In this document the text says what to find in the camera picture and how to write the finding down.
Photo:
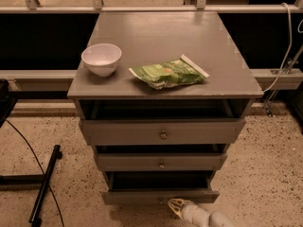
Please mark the grey wooden drawer cabinet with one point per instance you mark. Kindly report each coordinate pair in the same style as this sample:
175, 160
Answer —
151, 37

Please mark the grey bottom drawer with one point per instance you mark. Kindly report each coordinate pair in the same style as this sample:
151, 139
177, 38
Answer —
157, 187

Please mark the white ceramic bowl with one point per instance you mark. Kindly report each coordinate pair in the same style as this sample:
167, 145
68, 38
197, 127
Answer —
102, 59

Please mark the metal bracket stand at right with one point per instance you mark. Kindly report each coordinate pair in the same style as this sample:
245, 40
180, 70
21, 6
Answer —
284, 70

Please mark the grey top drawer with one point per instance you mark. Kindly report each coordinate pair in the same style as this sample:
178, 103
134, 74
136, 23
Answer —
161, 132

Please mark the black equipment at left edge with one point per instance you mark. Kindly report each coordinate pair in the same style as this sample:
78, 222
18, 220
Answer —
7, 102

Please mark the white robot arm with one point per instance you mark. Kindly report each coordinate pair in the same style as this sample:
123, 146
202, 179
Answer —
218, 219

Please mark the grey middle drawer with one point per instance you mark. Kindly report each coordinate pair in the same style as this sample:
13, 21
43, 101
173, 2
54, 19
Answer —
159, 161

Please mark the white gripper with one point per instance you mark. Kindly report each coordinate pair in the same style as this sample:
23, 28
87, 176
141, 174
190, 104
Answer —
193, 212

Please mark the black stand leg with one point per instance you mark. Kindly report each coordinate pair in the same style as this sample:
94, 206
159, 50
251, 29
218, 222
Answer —
38, 182

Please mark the grey drawer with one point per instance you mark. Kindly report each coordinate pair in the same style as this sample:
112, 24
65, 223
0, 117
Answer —
157, 187
161, 132
159, 161

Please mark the green snack bag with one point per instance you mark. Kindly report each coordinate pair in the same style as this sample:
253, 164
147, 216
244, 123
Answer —
170, 74

